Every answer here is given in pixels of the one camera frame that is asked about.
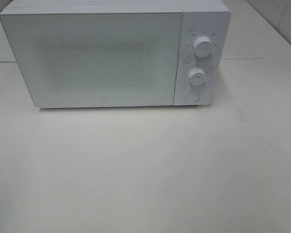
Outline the white control knob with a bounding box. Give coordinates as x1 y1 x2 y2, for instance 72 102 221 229
193 35 213 58
188 68 207 86

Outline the white microwave door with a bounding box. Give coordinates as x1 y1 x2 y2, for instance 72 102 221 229
0 13 182 108

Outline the white door release button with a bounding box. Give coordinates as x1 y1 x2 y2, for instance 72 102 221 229
185 91 200 102

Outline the white microwave oven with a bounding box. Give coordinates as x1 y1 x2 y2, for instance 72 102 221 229
0 0 231 106

